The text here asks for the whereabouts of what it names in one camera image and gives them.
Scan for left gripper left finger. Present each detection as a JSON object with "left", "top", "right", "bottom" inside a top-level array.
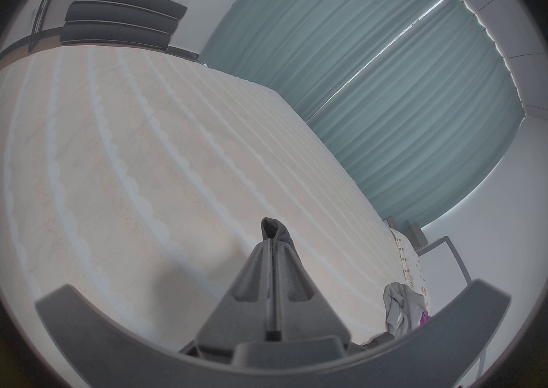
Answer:
[{"left": 194, "top": 240, "right": 275, "bottom": 356}]

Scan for bed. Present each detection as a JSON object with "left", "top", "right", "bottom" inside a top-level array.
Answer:
[{"left": 0, "top": 46, "right": 472, "bottom": 362}]

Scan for white printed pillow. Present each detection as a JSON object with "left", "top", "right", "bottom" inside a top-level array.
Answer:
[{"left": 389, "top": 228, "right": 431, "bottom": 319}]

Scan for blue-green curtain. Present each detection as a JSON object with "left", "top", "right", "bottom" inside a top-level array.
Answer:
[
  {"left": 199, "top": 0, "right": 455, "bottom": 122},
  {"left": 306, "top": 0, "right": 528, "bottom": 229}
]

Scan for grey bedside table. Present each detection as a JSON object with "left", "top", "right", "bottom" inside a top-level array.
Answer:
[{"left": 383, "top": 217, "right": 429, "bottom": 251}]

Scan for black chest of drawers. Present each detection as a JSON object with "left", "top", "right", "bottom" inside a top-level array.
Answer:
[{"left": 30, "top": 0, "right": 189, "bottom": 54}]

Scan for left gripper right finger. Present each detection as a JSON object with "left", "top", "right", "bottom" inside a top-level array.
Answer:
[{"left": 274, "top": 240, "right": 352, "bottom": 347}]

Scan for black T-shirt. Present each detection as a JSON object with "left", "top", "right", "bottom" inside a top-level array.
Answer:
[{"left": 260, "top": 217, "right": 397, "bottom": 349}]

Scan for grey garment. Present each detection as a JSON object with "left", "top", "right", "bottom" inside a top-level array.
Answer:
[{"left": 383, "top": 283, "right": 429, "bottom": 341}]

